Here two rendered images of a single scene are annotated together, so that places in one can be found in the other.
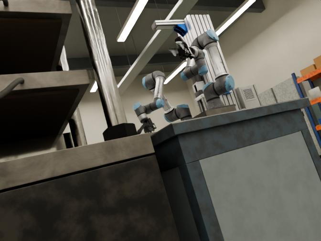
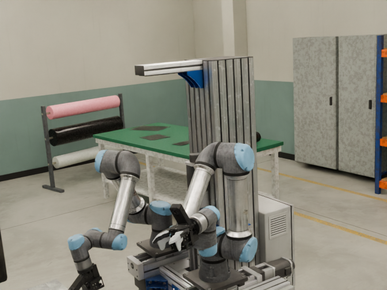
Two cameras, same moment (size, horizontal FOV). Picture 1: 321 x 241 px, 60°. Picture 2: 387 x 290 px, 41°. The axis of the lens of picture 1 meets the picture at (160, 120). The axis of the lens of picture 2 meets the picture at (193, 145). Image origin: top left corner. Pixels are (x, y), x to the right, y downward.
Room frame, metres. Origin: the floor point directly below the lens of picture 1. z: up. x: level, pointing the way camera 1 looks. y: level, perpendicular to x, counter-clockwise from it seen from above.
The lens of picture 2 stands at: (0.04, -0.18, 2.15)
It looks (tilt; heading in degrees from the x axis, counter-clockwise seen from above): 12 degrees down; 354
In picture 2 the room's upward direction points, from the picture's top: 3 degrees counter-clockwise
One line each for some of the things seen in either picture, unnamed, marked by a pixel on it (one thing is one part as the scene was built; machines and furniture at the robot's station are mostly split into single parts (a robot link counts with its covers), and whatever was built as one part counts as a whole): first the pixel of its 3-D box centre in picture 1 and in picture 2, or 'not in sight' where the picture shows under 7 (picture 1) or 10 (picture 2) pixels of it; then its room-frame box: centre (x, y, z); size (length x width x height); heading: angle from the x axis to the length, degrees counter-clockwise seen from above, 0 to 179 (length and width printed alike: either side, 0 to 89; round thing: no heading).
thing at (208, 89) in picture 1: (210, 91); (214, 242); (2.25, -0.47, 1.20); 0.13 x 0.12 x 0.14; 52
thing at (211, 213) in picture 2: (197, 54); (206, 218); (1.97, -0.41, 1.43); 0.11 x 0.08 x 0.09; 142
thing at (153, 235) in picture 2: (187, 121); (162, 234); (2.70, -0.25, 1.09); 0.15 x 0.15 x 0.10
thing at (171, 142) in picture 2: not in sight; (181, 168); (6.29, -0.64, 0.51); 2.40 x 1.13 x 1.02; 33
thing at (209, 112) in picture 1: (213, 119); not in sight; (1.22, -0.23, 0.83); 0.17 x 0.13 x 0.06; 121
